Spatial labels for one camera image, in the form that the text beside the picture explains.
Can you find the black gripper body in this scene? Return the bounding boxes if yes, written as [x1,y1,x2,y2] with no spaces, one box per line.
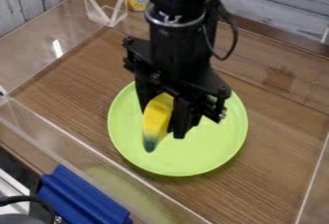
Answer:
[122,21,232,122]

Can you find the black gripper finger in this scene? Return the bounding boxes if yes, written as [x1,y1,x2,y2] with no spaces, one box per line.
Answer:
[136,80,164,111]
[173,96,202,139]

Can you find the yellow green-tipped banana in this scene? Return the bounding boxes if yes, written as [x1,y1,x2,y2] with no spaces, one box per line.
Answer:
[144,92,174,153]

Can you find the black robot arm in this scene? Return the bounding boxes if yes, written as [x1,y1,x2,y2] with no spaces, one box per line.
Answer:
[123,0,235,138]

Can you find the green round plate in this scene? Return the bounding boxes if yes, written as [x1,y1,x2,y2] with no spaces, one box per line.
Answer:
[107,83,248,177]

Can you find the blue plastic clamp block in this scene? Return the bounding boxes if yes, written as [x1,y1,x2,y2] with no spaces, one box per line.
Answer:
[38,164,134,224]

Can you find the black cable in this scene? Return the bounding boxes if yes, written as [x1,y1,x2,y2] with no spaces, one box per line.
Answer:
[201,1,240,62]

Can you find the clear acrylic corner bracket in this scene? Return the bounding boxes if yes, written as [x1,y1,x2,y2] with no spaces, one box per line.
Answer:
[83,0,129,28]

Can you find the clear acrylic tray wall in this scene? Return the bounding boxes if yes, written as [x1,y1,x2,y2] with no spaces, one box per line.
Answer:
[0,87,213,224]

